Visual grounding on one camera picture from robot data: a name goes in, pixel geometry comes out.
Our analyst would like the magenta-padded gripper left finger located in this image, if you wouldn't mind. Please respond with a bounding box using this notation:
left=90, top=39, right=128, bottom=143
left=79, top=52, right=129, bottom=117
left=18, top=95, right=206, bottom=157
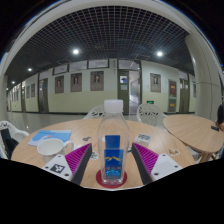
left=41, top=142, right=93, bottom=186

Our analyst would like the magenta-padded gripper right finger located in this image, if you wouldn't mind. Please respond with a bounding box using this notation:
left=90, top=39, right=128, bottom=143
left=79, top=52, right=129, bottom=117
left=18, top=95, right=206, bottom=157
left=130, top=142, right=184, bottom=186

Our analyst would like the white mug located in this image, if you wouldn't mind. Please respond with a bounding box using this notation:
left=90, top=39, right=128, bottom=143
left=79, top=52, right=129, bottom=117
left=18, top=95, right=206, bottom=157
left=36, top=137, right=76, bottom=164

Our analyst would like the light blue paper folder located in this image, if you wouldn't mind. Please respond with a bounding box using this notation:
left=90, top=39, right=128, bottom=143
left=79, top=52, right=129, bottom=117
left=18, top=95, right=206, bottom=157
left=27, top=129, right=73, bottom=148

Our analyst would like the small printed card box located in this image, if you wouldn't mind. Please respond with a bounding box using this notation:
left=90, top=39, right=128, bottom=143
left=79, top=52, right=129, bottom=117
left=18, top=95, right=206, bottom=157
left=134, top=133, right=152, bottom=145

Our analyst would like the flat round red coaster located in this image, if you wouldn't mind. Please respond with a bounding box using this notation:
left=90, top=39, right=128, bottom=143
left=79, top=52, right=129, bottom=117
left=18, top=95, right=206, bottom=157
left=95, top=168, right=128, bottom=190

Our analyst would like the round wooden side table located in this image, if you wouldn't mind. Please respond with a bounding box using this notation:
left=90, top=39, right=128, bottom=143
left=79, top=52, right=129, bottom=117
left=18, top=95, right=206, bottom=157
left=162, top=114, right=224, bottom=163

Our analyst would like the white plastic lattice chair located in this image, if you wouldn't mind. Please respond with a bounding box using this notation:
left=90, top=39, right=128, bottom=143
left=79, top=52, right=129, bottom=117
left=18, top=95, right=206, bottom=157
left=135, top=102, right=167, bottom=128
left=82, top=104, right=106, bottom=120
left=0, top=120, right=30, bottom=160

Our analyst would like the black bag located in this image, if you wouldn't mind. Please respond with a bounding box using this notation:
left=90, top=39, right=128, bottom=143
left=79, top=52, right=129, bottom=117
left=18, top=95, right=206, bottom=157
left=0, top=128, right=19, bottom=158

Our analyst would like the dark green door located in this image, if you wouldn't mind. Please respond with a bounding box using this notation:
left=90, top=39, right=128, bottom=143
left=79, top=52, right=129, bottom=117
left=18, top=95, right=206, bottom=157
left=117, top=69, right=130, bottom=114
left=179, top=78, right=190, bottom=113
left=37, top=78, right=50, bottom=114

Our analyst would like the person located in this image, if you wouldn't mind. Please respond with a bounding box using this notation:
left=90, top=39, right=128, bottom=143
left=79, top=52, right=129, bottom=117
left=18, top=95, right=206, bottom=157
left=214, top=104, right=224, bottom=133

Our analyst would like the group of round ceiling lights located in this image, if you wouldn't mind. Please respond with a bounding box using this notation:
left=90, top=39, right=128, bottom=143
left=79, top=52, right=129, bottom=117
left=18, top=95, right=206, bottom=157
left=27, top=48, right=164, bottom=73

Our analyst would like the group of framed wall portraits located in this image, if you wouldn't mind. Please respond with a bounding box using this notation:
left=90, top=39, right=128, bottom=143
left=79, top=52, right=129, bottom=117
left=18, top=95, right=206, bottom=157
left=13, top=70, right=198, bottom=101

